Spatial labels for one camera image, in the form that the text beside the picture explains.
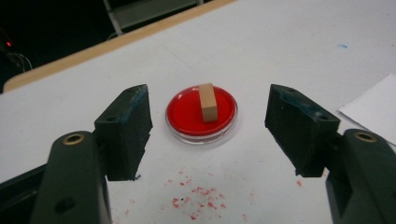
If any dark device with red light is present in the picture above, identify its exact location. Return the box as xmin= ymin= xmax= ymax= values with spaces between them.
xmin=0 ymin=29 xmax=22 ymax=68

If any large white board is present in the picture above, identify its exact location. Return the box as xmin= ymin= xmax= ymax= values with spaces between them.
xmin=0 ymin=0 xmax=396 ymax=224

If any thin black cable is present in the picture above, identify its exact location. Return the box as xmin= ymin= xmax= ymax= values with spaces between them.
xmin=12 ymin=51 xmax=34 ymax=73

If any wooden stamp block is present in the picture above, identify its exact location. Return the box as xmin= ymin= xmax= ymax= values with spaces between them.
xmin=198 ymin=82 xmax=218 ymax=123

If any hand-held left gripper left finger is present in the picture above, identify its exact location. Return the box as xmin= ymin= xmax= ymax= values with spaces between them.
xmin=29 ymin=83 xmax=154 ymax=224

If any white paper sheet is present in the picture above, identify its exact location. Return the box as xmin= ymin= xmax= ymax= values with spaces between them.
xmin=337 ymin=73 xmax=396 ymax=146

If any round red ink pad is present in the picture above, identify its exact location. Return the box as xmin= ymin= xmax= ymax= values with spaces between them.
xmin=164 ymin=85 xmax=239 ymax=146

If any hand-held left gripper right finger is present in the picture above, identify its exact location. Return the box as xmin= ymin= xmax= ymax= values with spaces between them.
xmin=264 ymin=83 xmax=396 ymax=224

